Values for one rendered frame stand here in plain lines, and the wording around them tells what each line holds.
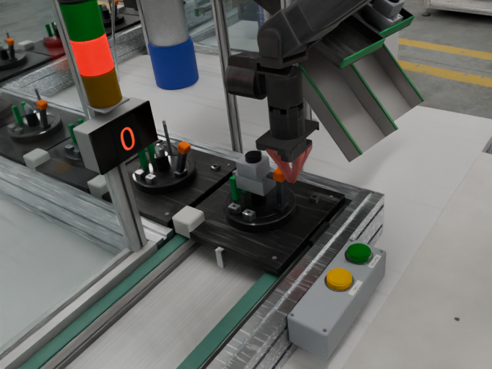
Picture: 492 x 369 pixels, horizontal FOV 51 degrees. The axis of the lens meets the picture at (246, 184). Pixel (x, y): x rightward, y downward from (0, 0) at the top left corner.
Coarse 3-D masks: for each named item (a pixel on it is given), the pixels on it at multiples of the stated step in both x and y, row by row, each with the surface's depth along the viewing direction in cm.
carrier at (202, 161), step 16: (160, 144) 109; (144, 160) 112; (160, 160) 109; (176, 160) 114; (192, 160) 113; (208, 160) 116; (224, 160) 115; (144, 176) 109; (160, 176) 109; (176, 176) 108; (192, 176) 109; (208, 176) 111; (224, 176) 110; (144, 192) 108; (160, 192) 107; (176, 192) 107; (192, 192) 106; (208, 192) 107; (144, 208) 103; (160, 208) 103; (176, 208) 102
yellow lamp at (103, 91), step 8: (112, 72) 74; (88, 80) 73; (96, 80) 73; (104, 80) 73; (112, 80) 74; (88, 88) 74; (96, 88) 73; (104, 88) 74; (112, 88) 74; (88, 96) 75; (96, 96) 74; (104, 96) 74; (112, 96) 75; (120, 96) 76; (96, 104) 75; (104, 104) 75; (112, 104) 75
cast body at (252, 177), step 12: (252, 156) 91; (264, 156) 93; (240, 168) 93; (252, 168) 91; (264, 168) 93; (240, 180) 94; (252, 180) 92; (264, 180) 92; (252, 192) 94; (264, 192) 92
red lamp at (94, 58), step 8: (96, 40) 70; (104, 40) 71; (72, 48) 71; (80, 48) 70; (88, 48) 70; (96, 48) 70; (104, 48) 71; (80, 56) 71; (88, 56) 71; (96, 56) 71; (104, 56) 72; (80, 64) 72; (88, 64) 71; (96, 64) 71; (104, 64) 72; (112, 64) 74; (80, 72) 73; (88, 72) 72; (96, 72) 72; (104, 72) 73
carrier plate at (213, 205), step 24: (216, 192) 105; (312, 192) 102; (336, 192) 101; (216, 216) 99; (312, 216) 96; (216, 240) 93; (240, 240) 92; (264, 240) 91; (288, 240) 91; (264, 264) 87; (288, 264) 88
